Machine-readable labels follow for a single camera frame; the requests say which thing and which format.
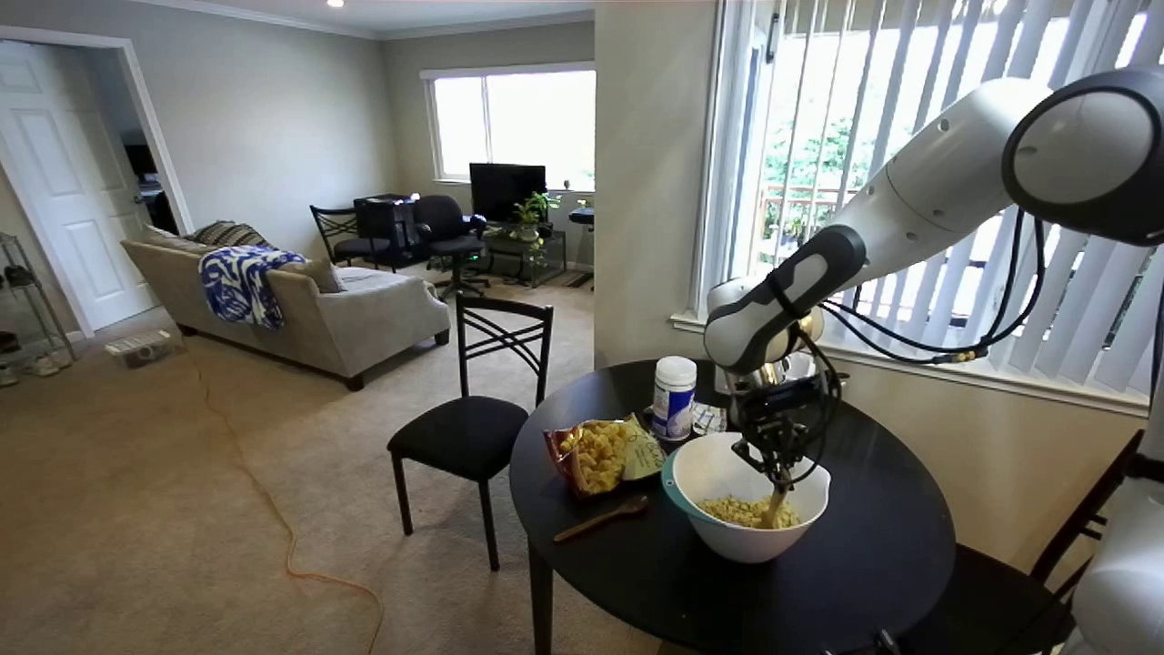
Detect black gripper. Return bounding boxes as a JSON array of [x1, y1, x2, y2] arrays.
[[729, 364, 838, 493]]

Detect wooden spatula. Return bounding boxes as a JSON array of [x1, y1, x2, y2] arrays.
[[765, 488, 787, 528]]

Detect white mixing bowl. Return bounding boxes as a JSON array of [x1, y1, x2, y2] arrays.
[[663, 433, 832, 564]]

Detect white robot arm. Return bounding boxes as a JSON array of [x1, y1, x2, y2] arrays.
[[701, 66, 1164, 655]]

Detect dry pasta rings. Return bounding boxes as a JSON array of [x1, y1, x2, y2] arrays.
[[698, 493, 806, 532]]

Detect crumpled white cloth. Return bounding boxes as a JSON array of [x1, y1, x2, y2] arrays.
[[691, 404, 729, 437]]

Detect disinfecting wipes canister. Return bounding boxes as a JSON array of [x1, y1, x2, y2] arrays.
[[651, 357, 698, 444]]

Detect round black table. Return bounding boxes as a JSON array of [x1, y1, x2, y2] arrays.
[[509, 359, 955, 655]]

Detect wooden spoon on table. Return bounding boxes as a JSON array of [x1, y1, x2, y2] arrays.
[[552, 494, 651, 546]]

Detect black dining chair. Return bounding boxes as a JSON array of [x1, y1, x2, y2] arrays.
[[386, 296, 552, 564]]

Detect vertical window blinds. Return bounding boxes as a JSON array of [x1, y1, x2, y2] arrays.
[[701, 0, 1164, 392]]

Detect black television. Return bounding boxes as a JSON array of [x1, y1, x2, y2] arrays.
[[470, 164, 546, 222]]

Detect black office chair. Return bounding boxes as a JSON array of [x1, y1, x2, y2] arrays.
[[410, 197, 484, 299]]

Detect beige sofa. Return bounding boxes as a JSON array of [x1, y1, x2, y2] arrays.
[[122, 237, 451, 390]]

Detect blue white blanket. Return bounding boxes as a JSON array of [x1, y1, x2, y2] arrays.
[[198, 249, 293, 327]]

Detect metal shoe rack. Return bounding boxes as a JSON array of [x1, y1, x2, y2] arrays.
[[0, 232, 75, 386]]

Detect white entry door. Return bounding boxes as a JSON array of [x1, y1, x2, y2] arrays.
[[0, 40, 152, 331]]

